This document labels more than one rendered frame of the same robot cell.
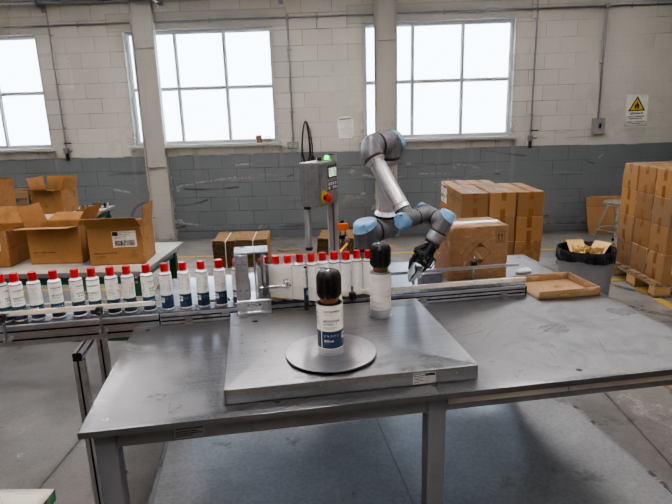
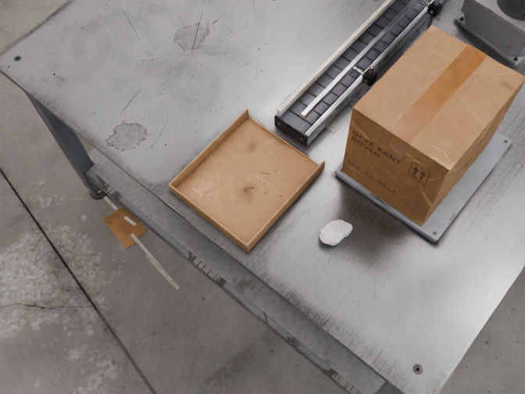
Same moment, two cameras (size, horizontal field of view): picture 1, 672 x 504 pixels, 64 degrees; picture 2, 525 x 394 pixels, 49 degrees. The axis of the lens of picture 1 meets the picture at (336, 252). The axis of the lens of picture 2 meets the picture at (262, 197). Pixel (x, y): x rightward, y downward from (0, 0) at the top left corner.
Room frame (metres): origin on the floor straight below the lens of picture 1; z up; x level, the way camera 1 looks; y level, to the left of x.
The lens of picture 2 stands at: (3.05, -1.45, 2.11)
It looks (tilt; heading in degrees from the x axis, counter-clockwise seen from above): 63 degrees down; 143
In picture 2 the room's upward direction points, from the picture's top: 4 degrees counter-clockwise
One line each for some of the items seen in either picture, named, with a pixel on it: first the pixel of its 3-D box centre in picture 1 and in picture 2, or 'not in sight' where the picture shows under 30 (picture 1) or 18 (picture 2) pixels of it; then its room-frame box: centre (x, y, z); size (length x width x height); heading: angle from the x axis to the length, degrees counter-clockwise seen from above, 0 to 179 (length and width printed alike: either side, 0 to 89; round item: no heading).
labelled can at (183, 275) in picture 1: (184, 285); not in sight; (2.20, 0.65, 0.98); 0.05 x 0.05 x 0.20
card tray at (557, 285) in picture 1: (554, 285); (247, 176); (2.46, -1.04, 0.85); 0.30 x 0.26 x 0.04; 99
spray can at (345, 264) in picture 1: (346, 273); not in sight; (2.30, -0.04, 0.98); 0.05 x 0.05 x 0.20
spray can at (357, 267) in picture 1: (356, 272); not in sight; (2.32, -0.09, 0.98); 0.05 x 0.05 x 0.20
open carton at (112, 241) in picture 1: (122, 231); not in sight; (3.49, 1.40, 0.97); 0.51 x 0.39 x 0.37; 3
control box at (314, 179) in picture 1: (319, 182); not in sight; (2.37, 0.06, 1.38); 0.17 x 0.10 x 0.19; 154
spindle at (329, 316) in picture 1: (329, 310); not in sight; (1.69, 0.03, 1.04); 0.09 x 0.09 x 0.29
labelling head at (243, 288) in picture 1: (252, 279); not in sight; (2.15, 0.35, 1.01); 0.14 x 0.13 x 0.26; 99
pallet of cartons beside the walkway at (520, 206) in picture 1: (486, 225); not in sight; (5.84, -1.67, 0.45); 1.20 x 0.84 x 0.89; 0
